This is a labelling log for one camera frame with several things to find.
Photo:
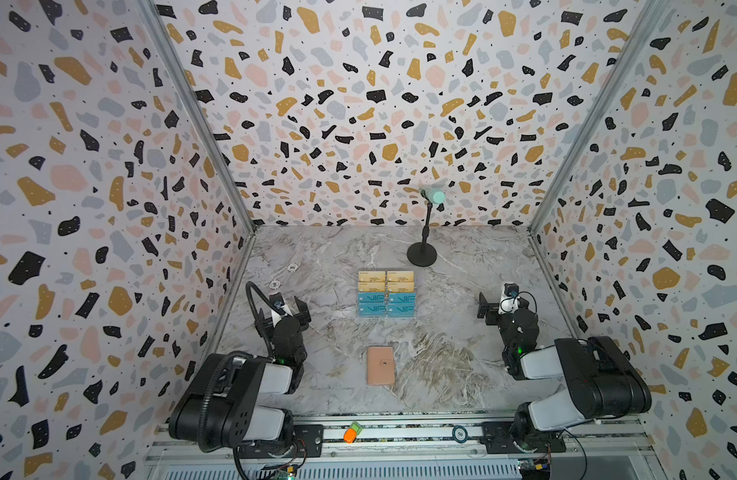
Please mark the orange green small tool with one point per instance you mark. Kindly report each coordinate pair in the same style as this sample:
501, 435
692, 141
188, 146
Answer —
352, 432

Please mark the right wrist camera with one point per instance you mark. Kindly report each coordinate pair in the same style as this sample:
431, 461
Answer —
509, 300

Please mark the gold card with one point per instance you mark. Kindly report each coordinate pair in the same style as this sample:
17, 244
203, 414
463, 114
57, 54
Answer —
371, 287
372, 276
397, 276
400, 287

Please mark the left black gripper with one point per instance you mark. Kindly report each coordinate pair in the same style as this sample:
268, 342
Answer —
287, 318

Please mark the black microphone stand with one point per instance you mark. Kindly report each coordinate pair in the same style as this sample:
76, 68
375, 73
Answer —
421, 253

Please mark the mint green microphone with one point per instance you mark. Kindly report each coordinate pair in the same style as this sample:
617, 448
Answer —
433, 196

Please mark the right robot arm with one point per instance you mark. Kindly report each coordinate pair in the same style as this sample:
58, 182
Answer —
599, 382

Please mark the gold card back right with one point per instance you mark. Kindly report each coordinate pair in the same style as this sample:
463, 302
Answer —
397, 276

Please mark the pink leather card holder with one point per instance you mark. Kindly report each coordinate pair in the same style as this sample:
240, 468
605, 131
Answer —
380, 366

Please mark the clear acrylic card stand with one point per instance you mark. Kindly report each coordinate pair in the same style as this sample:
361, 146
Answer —
386, 303

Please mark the gold card back left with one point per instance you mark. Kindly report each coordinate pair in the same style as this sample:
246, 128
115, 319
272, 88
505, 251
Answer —
372, 276

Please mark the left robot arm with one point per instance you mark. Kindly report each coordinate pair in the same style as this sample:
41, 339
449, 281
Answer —
221, 407

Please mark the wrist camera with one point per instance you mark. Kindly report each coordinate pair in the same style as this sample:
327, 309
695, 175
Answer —
509, 300
280, 308

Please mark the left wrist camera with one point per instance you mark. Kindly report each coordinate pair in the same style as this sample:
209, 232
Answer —
280, 308

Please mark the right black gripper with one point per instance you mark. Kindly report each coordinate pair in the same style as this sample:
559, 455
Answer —
496, 309

